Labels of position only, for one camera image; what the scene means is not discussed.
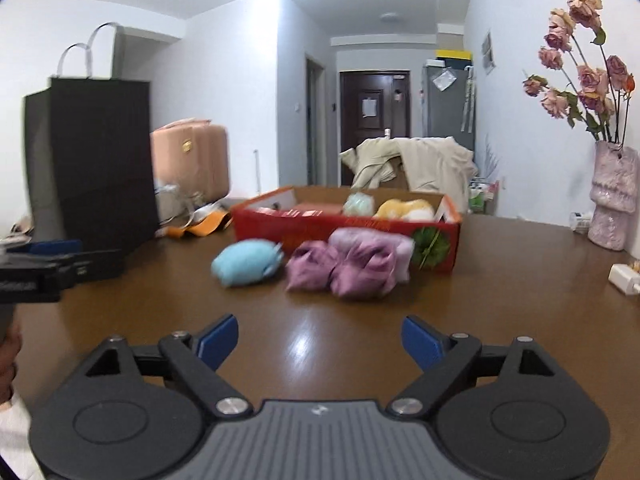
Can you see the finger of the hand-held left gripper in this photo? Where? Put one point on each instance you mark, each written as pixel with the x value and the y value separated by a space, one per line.
pixel 50 247
pixel 95 267

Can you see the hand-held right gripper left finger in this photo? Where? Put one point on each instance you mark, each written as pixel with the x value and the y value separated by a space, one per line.
pixel 217 342

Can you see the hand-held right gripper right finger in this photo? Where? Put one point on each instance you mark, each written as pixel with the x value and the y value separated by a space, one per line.
pixel 422 344

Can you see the light blue plush toy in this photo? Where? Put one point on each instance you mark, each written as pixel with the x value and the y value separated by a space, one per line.
pixel 245 265

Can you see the pink cloth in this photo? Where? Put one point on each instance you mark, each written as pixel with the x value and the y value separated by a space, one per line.
pixel 372 265

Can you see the mauve cloth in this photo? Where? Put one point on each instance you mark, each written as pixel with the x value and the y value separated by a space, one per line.
pixel 310 270

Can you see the red cardboard box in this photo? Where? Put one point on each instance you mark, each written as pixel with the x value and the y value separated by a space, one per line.
pixel 280 232

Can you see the white and yellow sheep plush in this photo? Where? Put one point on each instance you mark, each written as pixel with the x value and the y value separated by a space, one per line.
pixel 400 210

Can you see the white plastic bag item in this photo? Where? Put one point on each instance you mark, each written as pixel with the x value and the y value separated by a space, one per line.
pixel 359 205

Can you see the person's left hand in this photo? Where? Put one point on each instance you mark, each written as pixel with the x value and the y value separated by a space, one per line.
pixel 10 365

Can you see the black paper bag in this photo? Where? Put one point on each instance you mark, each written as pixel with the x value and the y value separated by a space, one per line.
pixel 95 170

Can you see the pink suitcase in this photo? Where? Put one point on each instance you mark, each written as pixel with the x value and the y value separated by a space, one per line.
pixel 192 160

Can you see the small cluttered rack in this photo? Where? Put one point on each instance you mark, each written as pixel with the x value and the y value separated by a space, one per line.
pixel 481 197

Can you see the beige coat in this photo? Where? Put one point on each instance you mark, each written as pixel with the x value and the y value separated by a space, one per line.
pixel 430 165

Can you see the small white packet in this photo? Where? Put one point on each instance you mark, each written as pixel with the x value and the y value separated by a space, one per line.
pixel 581 222

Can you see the white charger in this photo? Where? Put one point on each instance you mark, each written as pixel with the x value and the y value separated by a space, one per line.
pixel 624 279

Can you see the grey refrigerator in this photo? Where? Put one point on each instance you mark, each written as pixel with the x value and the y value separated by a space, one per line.
pixel 445 110

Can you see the pink ceramic vase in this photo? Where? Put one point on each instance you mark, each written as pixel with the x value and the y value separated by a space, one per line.
pixel 612 200

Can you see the white paper on door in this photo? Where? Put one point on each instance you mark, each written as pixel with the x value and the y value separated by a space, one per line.
pixel 369 108

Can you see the white folded umbrella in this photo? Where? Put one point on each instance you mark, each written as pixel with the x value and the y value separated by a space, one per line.
pixel 468 102

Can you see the dark brown door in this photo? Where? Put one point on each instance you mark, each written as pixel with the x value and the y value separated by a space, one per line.
pixel 375 85

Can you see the paper sheet on refrigerator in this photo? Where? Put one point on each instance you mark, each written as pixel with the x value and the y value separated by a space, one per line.
pixel 444 80

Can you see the yellow box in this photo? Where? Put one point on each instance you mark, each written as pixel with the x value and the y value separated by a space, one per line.
pixel 454 54

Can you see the dried pink flowers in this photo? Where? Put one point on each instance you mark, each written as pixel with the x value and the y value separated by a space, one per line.
pixel 590 85

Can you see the round hallway ceiling lamp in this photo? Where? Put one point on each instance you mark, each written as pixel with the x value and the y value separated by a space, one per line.
pixel 390 16

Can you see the side door frame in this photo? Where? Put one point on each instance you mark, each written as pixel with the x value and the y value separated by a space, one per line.
pixel 316 125

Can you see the wall poster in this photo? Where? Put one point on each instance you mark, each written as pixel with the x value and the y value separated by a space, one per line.
pixel 488 51

